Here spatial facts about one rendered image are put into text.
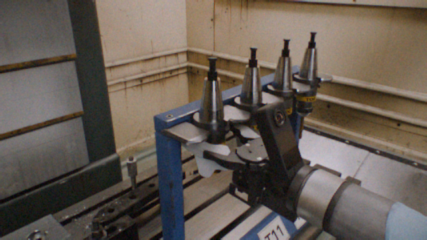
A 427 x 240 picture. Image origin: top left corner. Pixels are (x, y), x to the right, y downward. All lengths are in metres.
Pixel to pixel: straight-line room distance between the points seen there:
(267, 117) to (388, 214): 0.18
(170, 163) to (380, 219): 0.33
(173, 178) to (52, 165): 0.53
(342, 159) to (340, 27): 0.47
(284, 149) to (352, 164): 0.83
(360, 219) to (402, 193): 0.80
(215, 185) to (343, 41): 0.68
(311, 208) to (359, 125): 0.89
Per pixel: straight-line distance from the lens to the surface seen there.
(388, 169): 1.30
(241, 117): 0.59
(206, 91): 0.54
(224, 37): 1.58
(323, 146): 1.36
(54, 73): 0.98
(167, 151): 0.58
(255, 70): 0.62
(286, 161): 0.48
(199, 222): 0.84
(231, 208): 0.88
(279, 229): 0.77
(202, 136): 0.52
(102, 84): 1.10
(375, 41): 1.24
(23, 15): 0.93
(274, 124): 0.47
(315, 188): 0.46
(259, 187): 0.52
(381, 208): 0.45
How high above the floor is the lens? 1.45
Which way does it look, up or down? 24 degrees down
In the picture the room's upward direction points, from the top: straight up
